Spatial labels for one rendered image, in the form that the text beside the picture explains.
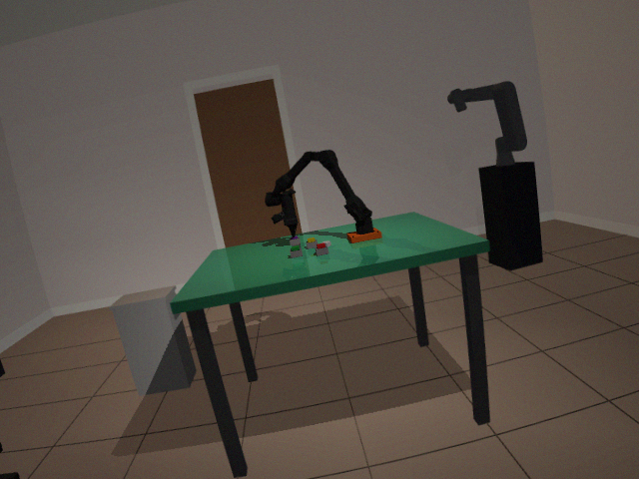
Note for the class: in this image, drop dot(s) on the green button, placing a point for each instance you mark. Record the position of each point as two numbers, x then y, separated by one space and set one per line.
296 251

